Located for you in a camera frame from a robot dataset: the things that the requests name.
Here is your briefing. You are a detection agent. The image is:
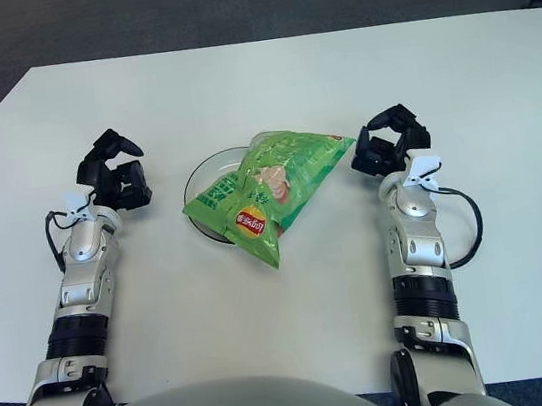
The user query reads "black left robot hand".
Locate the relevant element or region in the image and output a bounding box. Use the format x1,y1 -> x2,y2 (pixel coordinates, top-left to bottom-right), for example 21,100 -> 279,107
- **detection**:
57,123 -> 156,225

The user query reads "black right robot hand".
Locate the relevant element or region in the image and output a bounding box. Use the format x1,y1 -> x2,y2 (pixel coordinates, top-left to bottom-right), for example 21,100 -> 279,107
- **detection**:
342,98 -> 446,197

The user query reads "green chip bag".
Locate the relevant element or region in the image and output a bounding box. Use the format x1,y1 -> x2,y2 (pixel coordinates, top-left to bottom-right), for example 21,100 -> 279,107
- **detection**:
172,119 -> 373,281

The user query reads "white plate with black rim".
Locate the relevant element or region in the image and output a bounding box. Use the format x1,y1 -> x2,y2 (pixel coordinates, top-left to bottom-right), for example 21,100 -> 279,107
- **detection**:
178,143 -> 267,250

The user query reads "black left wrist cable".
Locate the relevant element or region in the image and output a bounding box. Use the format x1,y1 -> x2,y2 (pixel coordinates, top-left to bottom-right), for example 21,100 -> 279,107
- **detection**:
43,207 -> 89,275

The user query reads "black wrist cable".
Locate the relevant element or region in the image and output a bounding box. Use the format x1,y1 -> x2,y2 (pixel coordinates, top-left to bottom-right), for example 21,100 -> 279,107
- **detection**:
43,207 -> 89,275
433,181 -> 489,270

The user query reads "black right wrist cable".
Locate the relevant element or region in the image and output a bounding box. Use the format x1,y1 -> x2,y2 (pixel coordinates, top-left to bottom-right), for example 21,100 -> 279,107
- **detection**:
433,181 -> 489,270

